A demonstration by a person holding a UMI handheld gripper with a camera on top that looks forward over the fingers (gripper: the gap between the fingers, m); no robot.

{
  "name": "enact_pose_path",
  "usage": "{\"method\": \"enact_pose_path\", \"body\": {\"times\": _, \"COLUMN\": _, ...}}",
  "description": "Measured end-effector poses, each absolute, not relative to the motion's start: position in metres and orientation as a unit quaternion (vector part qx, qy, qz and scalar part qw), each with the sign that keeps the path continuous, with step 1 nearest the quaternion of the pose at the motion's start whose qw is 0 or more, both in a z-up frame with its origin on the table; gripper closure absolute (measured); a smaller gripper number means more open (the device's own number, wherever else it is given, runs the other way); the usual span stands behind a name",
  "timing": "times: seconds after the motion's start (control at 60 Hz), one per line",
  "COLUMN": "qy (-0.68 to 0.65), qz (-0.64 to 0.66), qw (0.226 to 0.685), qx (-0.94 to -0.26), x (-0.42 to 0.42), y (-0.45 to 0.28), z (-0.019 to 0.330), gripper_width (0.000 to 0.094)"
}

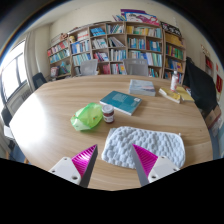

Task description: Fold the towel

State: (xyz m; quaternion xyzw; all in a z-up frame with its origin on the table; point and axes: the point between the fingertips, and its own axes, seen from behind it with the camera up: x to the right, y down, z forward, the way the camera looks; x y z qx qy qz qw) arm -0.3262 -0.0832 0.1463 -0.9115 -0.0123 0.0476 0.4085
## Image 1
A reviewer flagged black office chair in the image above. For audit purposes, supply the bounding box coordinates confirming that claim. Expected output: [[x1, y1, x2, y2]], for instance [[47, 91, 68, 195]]
[[31, 72, 48, 91]]

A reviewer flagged wooden bookshelf unit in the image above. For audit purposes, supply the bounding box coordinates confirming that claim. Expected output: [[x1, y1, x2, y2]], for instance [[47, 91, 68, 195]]
[[46, 8, 187, 84]]

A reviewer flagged yellow flat folder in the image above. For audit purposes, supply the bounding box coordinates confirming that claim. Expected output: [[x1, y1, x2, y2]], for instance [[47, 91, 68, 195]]
[[175, 85, 195, 103]]

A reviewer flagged light blue waffle towel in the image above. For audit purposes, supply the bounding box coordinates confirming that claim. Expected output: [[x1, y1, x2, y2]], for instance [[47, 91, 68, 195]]
[[100, 125, 186, 169]]

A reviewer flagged red wall hanging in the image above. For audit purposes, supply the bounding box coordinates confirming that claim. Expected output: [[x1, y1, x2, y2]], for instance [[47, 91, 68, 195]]
[[215, 73, 223, 94]]

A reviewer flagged narrow grey mesh chair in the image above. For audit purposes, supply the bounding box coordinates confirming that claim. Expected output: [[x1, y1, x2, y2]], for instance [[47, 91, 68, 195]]
[[79, 59, 99, 77]]

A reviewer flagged clear bottle with red label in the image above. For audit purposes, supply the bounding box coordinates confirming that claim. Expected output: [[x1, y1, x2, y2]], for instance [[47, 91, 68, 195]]
[[170, 70, 180, 93]]

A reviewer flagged small wooden wall shelf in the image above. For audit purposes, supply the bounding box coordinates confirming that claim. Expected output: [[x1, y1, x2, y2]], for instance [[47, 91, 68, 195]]
[[199, 44, 214, 78]]

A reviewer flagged grey-blue book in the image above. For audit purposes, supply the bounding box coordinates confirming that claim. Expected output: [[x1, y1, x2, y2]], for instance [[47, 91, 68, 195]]
[[128, 78, 157, 97]]

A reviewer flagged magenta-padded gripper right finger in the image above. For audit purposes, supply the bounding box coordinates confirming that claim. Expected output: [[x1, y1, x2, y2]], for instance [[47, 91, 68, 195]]
[[130, 143, 181, 187]]

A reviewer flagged window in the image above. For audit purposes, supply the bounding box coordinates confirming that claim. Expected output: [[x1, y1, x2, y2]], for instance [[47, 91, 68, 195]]
[[0, 39, 29, 104]]

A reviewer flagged green plastic bag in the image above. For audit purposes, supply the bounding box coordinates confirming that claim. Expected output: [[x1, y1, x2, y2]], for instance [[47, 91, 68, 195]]
[[70, 102, 104, 132]]

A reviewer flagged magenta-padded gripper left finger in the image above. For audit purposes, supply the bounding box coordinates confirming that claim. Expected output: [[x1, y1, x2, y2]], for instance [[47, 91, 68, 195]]
[[48, 143, 99, 189]]

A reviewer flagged yellow open book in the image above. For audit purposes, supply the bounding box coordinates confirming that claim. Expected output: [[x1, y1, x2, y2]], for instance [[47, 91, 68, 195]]
[[157, 86, 183, 104]]

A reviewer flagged black cloth cover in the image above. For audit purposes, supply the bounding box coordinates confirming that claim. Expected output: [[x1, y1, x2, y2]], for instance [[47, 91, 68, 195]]
[[182, 57, 218, 118]]

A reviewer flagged teal book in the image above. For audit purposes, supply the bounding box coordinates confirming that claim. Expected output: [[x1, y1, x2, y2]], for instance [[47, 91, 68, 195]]
[[99, 90, 143, 116]]

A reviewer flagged wide grey mesh chair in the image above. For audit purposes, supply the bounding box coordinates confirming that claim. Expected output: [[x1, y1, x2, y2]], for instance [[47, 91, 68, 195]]
[[123, 58, 150, 77]]

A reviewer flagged cardboard box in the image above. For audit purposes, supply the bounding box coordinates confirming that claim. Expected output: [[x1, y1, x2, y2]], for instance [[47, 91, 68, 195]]
[[203, 104, 223, 129]]

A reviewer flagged small jar with red label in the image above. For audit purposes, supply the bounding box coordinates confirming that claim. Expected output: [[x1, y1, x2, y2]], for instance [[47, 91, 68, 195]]
[[101, 104, 116, 125]]

